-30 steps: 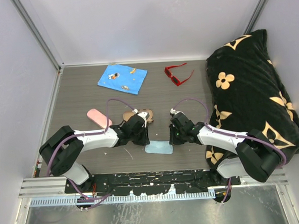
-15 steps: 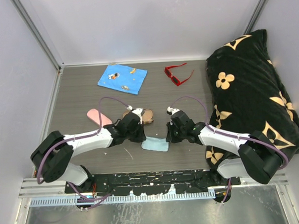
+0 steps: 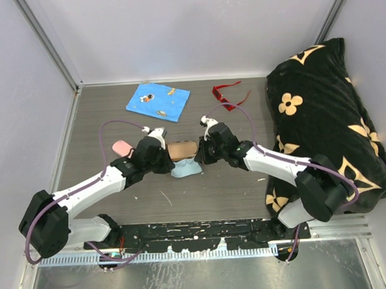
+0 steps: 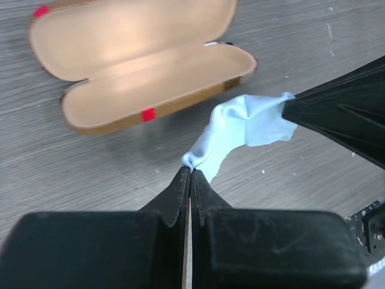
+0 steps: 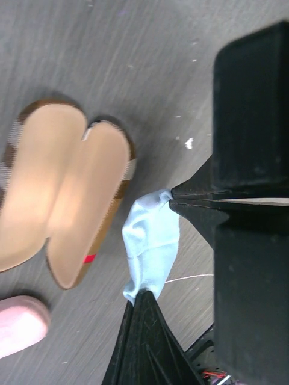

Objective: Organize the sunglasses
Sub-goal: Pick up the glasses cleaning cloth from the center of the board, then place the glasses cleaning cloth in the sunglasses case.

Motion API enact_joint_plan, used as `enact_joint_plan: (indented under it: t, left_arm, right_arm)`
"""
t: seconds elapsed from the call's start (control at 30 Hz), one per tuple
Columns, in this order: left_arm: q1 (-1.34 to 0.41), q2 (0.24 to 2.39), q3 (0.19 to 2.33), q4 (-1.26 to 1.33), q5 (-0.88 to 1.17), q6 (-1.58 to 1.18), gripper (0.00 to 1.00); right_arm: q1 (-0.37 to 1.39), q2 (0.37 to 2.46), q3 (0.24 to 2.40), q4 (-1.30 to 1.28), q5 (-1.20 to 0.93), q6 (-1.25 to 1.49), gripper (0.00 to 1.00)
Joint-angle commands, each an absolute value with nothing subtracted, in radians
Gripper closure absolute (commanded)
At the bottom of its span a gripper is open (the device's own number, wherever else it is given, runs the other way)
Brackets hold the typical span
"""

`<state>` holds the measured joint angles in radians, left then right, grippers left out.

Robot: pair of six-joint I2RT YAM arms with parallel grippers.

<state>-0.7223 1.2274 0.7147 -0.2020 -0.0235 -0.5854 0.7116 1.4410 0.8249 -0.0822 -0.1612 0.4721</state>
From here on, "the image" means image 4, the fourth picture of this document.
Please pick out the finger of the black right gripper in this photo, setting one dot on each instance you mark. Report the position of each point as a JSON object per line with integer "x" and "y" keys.
{"x": 357, "y": 87}
{"x": 359, "y": 127}

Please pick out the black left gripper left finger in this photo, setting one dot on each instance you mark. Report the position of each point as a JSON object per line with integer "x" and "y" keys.
{"x": 102, "y": 249}

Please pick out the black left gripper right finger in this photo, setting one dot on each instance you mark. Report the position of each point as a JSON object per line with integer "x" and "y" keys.
{"x": 249, "y": 248}

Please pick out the light blue cloth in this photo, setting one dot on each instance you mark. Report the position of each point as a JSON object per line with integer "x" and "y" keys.
{"x": 245, "y": 120}

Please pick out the brown striped glasses case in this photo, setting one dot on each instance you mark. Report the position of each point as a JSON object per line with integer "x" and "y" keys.
{"x": 131, "y": 62}

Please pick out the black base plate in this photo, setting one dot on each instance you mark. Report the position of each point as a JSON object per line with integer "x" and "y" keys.
{"x": 367, "y": 227}

